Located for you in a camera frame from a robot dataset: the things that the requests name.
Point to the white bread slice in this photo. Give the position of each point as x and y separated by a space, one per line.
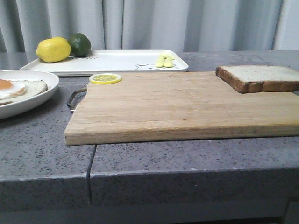
259 78

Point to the white round plate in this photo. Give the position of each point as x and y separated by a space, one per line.
25 105

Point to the white rectangular tray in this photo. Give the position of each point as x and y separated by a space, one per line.
111 61

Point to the bottom bread slice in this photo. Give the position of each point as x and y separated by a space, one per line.
33 88

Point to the wooden cutting board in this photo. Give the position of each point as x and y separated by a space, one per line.
178 106

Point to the pale yellow bean piece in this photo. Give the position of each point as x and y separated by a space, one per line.
168 60

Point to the yellow lemon slice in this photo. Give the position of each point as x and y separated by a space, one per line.
105 78

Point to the grey curtain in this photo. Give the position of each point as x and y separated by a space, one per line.
178 25

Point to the green lime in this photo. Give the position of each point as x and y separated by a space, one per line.
80 45

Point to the fried egg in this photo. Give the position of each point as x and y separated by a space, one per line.
11 89

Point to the metal cutting board handle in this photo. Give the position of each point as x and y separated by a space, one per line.
74 98

